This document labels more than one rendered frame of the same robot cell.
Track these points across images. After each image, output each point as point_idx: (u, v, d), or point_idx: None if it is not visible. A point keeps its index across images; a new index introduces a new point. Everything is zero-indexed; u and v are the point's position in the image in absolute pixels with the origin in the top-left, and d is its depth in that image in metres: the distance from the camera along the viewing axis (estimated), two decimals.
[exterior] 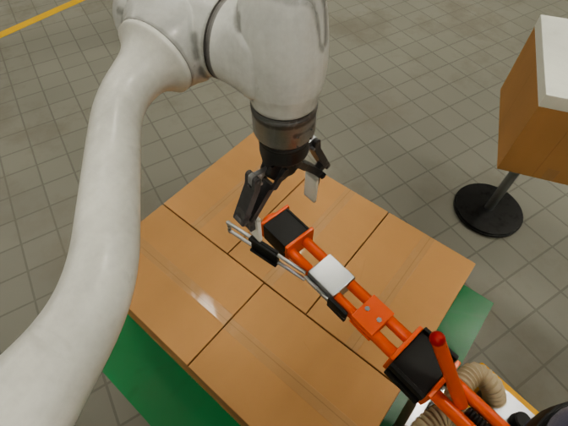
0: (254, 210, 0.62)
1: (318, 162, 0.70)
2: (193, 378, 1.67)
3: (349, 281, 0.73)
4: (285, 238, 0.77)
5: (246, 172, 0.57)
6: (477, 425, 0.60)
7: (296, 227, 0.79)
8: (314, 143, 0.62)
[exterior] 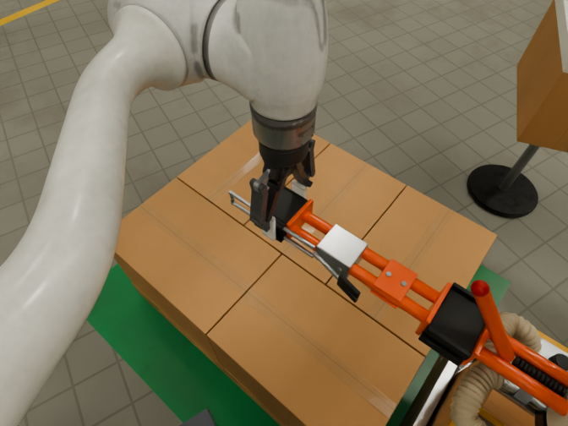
0: (268, 211, 0.64)
1: (303, 172, 0.70)
2: (208, 354, 1.64)
3: (363, 248, 0.66)
4: (285, 215, 0.69)
5: (250, 182, 0.58)
6: (529, 374, 0.56)
7: (293, 202, 0.71)
8: (310, 143, 0.63)
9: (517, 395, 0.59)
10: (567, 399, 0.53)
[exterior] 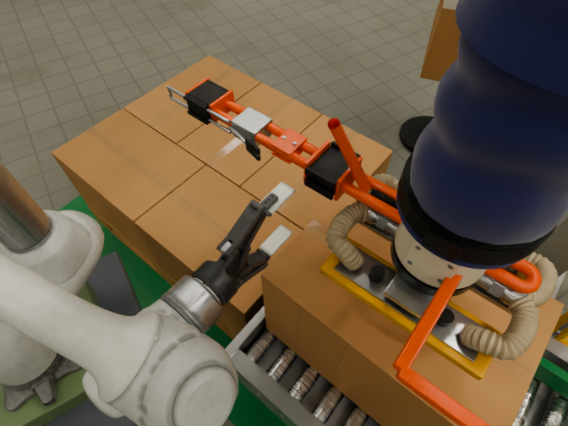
0: None
1: (262, 262, 0.76)
2: (150, 260, 1.89)
3: (267, 122, 0.84)
4: (208, 100, 0.87)
5: (226, 254, 0.59)
6: (379, 199, 0.73)
7: (216, 91, 0.89)
8: None
9: (378, 222, 0.76)
10: None
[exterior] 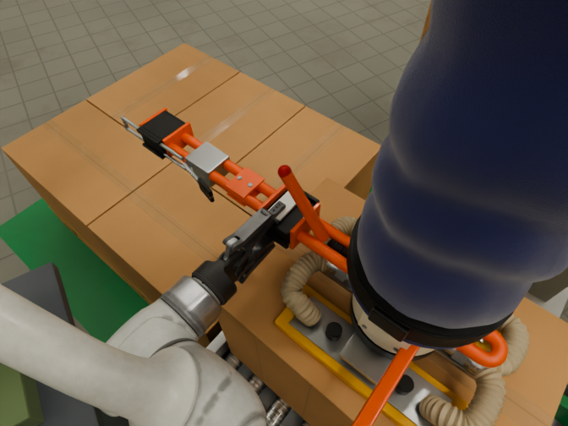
0: None
1: (269, 243, 0.73)
2: (114, 268, 1.71)
3: (223, 159, 0.78)
4: (162, 133, 0.81)
5: (233, 247, 0.60)
6: (337, 251, 0.67)
7: (172, 123, 0.83)
8: None
9: (336, 274, 0.70)
10: None
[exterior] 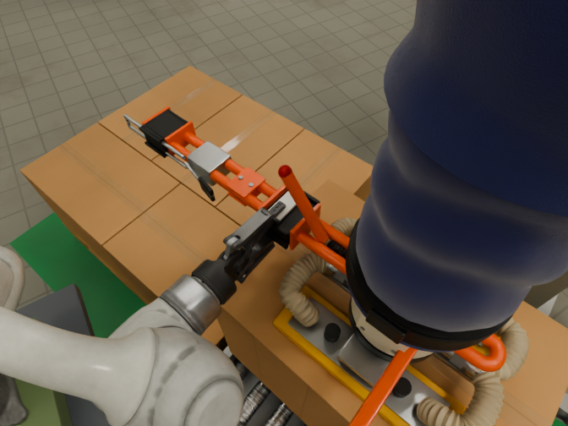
0: None
1: (269, 243, 0.73)
2: (124, 281, 1.81)
3: (225, 159, 0.78)
4: (164, 132, 0.81)
5: (234, 246, 0.60)
6: (336, 252, 0.67)
7: (175, 122, 0.83)
8: None
9: (335, 275, 0.70)
10: None
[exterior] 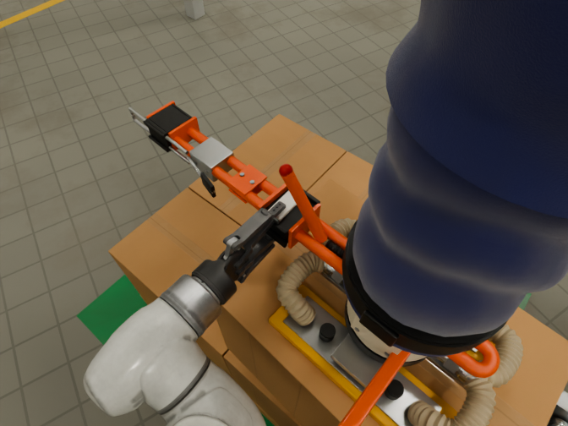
0: None
1: (269, 243, 0.73)
2: None
3: (226, 155, 0.78)
4: (168, 127, 0.82)
5: (234, 246, 0.60)
6: (335, 253, 0.67)
7: (179, 117, 0.83)
8: None
9: (333, 275, 0.70)
10: None
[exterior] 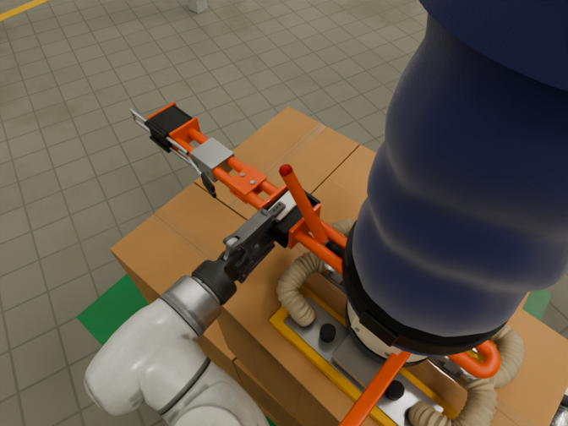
0: None
1: (269, 243, 0.73)
2: None
3: (227, 155, 0.78)
4: (169, 128, 0.82)
5: (234, 246, 0.60)
6: (335, 253, 0.67)
7: (180, 118, 0.84)
8: None
9: (334, 275, 0.70)
10: None
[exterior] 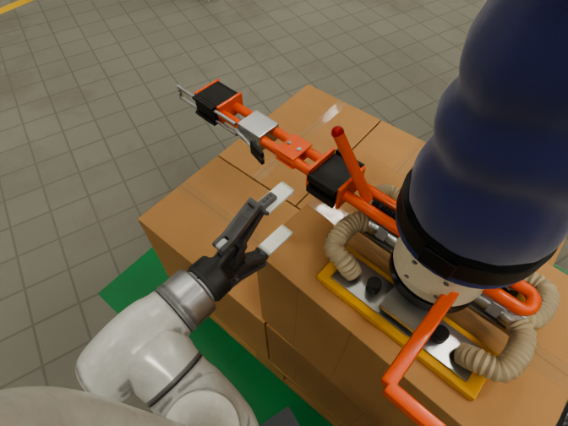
0: None
1: (260, 261, 0.76)
2: (253, 348, 1.50)
3: (273, 126, 0.84)
4: (216, 101, 0.87)
5: (221, 251, 0.60)
6: (380, 210, 0.72)
7: (226, 93, 0.89)
8: None
9: (378, 233, 0.76)
10: None
